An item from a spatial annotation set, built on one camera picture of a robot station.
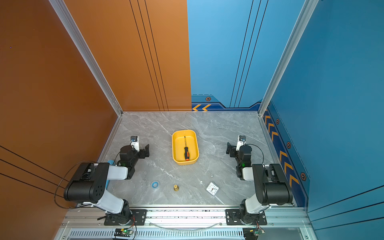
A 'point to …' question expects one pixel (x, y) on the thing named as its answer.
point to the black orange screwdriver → (186, 151)
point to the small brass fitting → (176, 187)
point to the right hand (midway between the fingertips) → (235, 143)
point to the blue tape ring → (153, 183)
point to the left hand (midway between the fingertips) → (141, 143)
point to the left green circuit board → (123, 232)
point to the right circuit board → (252, 233)
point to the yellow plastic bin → (178, 145)
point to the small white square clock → (212, 188)
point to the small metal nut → (212, 175)
